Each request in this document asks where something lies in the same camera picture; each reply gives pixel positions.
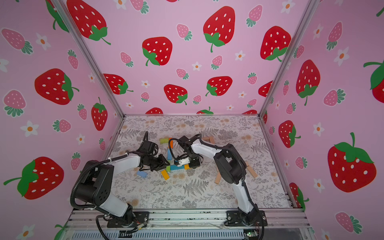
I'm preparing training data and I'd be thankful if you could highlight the light blue wooden block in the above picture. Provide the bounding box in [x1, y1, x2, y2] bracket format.
[167, 149, 173, 161]

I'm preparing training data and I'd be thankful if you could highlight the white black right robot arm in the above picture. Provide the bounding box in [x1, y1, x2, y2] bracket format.
[183, 140, 268, 228]

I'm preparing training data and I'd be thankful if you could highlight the teal wooden block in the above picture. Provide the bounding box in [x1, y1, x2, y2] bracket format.
[170, 165, 185, 171]

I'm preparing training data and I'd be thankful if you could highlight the aluminium corner post right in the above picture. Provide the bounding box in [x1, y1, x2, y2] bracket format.
[258, 0, 320, 119]

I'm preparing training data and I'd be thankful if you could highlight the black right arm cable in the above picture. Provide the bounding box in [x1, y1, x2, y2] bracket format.
[167, 134, 265, 240]

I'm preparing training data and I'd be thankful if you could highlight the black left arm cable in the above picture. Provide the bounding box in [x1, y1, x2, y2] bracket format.
[69, 131, 151, 240]

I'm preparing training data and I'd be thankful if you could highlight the aluminium corner post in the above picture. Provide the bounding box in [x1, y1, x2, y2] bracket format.
[53, 0, 125, 119]
[258, 0, 320, 119]

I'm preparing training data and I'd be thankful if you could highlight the natural wooden block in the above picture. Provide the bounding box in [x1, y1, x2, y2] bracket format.
[202, 137, 211, 143]
[209, 136, 216, 144]
[247, 166, 258, 178]
[215, 173, 222, 185]

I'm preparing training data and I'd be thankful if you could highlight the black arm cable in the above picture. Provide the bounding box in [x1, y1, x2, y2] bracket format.
[167, 134, 265, 240]
[69, 131, 151, 240]

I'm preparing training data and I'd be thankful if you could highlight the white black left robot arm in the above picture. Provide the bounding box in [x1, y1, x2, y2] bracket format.
[70, 151, 170, 226]

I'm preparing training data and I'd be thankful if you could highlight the aluminium corner post left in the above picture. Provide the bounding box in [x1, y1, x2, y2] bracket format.
[53, 0, 125, 119]

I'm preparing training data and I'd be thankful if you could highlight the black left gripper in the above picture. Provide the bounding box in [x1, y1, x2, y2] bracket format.
[147, 153, 171, 171]

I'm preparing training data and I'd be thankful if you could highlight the long yellow wooden block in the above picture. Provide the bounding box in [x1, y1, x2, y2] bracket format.
[161, 170, 170, 180]

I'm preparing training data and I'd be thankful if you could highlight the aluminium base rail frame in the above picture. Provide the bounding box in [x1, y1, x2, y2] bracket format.
[59, 209, 316, 240]

